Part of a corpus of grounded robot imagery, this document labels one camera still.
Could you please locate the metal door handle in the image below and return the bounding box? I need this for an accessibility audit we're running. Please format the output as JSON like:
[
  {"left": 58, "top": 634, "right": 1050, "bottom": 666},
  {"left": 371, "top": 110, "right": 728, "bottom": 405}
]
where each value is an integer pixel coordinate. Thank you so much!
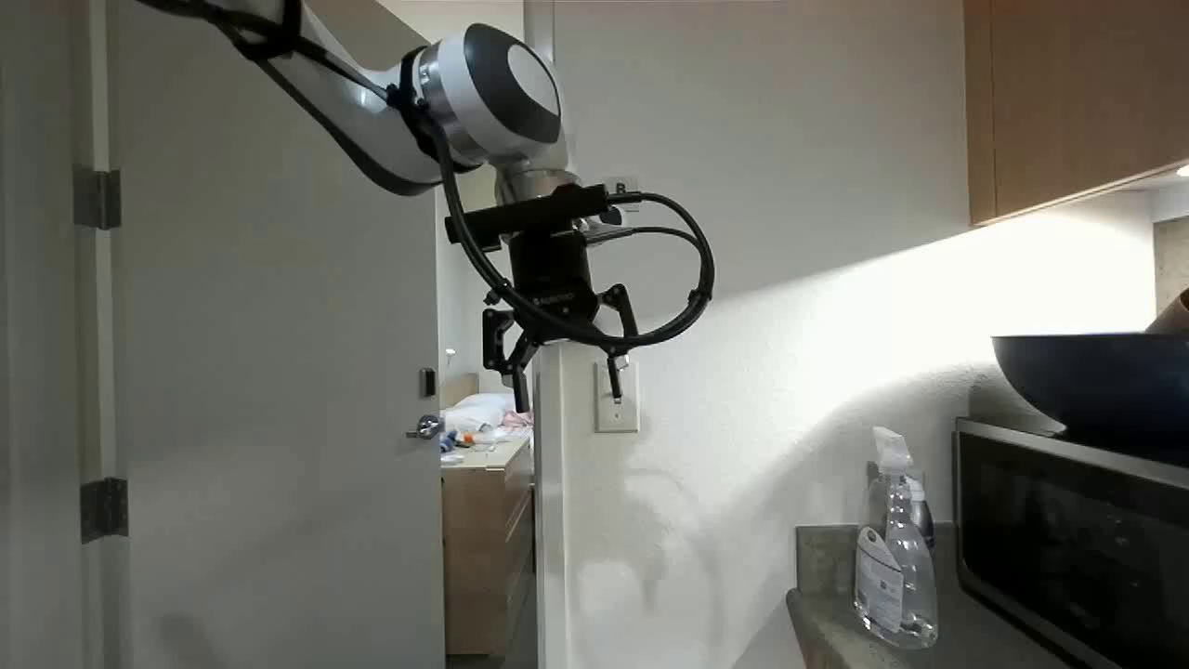
[{"left": 400, "top": 412, "right": 448, "bottom": 448}]

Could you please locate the grey room door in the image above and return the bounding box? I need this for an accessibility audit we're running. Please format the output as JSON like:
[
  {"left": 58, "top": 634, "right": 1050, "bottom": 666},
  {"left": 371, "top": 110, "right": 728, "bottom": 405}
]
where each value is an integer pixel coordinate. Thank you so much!
[{"left": 105, "top": 0, "right": 448, "bottom": 669}]

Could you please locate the beige light switch plate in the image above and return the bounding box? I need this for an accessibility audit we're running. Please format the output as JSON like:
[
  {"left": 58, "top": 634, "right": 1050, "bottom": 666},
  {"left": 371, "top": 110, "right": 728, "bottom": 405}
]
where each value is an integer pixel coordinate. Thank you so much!
[{"left": 590, "top": 358, "right": 646, "bottom": 439}]

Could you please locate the wooden wall cabinet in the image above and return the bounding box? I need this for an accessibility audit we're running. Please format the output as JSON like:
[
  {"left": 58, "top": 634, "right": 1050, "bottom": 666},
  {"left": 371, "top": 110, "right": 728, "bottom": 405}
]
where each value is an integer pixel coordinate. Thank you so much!
[{"left": 963, "top": 0, "right": 1189, "bottom": 229}]

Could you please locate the dark blue bowl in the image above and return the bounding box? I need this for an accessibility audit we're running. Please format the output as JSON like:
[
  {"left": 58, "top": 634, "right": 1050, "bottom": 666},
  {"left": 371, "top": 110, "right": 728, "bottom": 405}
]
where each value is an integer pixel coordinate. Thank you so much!
[{"left": 988, "top": 330, "right": 1189, "bottom": 469}]

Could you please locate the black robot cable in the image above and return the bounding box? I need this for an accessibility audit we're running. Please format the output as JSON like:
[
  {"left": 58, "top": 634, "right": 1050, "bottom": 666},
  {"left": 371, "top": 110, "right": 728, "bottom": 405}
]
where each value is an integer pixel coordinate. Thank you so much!
[{"left": 412, "top": 49, "right": 720, "bottom": 358}]

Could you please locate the light wooden dresser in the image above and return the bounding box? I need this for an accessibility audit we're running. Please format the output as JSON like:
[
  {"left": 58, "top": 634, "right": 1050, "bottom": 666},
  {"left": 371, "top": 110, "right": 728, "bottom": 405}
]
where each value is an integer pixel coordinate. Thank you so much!
[{"left": 439, "top": 433, "right": 538, "bottom": 662}]

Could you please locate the dark door hinge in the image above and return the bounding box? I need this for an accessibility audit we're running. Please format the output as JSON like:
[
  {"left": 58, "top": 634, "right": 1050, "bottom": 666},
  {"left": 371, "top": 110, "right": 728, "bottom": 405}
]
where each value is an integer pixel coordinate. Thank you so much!
[
  {"left": 78, "top": 474, "right": 135, "bottom": 547},
  {"left": 70, "top": 163, "right": 127, "bottom": 229}
]

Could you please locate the clear spray bottle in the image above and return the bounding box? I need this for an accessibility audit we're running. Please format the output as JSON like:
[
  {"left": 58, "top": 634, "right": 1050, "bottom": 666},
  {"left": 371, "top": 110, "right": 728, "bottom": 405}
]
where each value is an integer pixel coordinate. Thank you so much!
[{"left": 851, "top": 423, "right": 945, "bottom": 654}]

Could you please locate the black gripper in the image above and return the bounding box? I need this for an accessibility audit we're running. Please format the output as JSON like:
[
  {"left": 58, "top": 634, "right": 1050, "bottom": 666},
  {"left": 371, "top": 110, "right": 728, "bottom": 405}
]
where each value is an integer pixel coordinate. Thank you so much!
[{"left": 478, "top": 224, "right": 641, "bottom": 417}]

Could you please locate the black and silver microwave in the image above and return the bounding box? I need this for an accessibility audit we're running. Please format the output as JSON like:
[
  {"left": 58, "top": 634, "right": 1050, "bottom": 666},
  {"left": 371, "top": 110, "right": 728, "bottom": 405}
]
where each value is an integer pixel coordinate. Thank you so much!
[{"left": 950, "top": 417, "right": 1189, "bottom": 669}]

